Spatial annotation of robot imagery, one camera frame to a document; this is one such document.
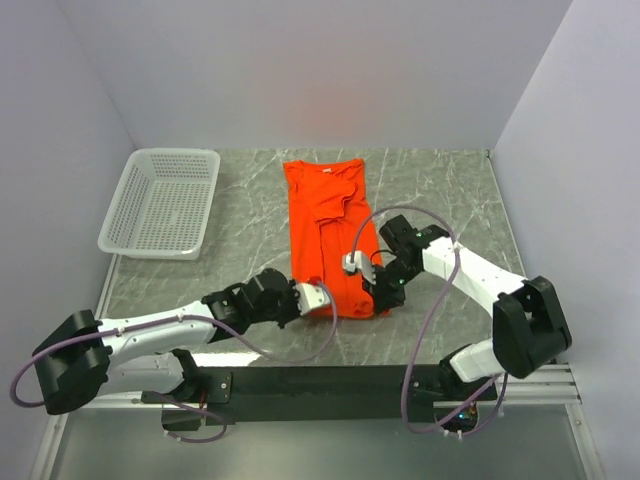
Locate aluminium frame rail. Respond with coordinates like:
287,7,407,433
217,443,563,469
504,364,582,405

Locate orange t-shirt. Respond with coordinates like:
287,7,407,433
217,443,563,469
283,158,381,320

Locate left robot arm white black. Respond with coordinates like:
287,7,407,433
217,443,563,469
32,269,330,415

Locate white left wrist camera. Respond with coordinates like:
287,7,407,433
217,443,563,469
294,277,331,316

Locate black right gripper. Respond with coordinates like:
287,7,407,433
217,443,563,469
362,257,421,313

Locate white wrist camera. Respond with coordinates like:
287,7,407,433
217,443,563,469
294,277,331,316
342,250,376,285

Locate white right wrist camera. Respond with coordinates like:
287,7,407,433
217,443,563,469
342,250,376,285

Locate white perforated plastic basket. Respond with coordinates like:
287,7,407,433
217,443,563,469
97,148,221,261

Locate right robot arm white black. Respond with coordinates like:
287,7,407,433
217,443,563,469
342,215,572,399

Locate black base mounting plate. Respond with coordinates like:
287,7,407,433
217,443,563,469
161,364,490,433

